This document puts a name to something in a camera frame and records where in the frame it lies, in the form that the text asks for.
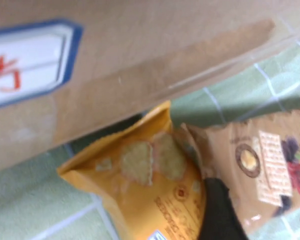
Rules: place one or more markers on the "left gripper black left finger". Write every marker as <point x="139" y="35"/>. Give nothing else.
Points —
<point x="217" y="217"/>

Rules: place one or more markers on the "yellow cracker pack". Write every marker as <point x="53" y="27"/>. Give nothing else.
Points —
<point x="140" y="200"/>

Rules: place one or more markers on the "brown printed biscuit pack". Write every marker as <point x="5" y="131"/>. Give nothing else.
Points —
<point x="240" y="140"/>

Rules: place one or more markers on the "cardboard box printed F2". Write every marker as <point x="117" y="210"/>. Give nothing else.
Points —
<point x="140" y="50"/>

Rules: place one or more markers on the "white label on F2 box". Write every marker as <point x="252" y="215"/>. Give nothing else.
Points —
<point x="35" y="57"/>

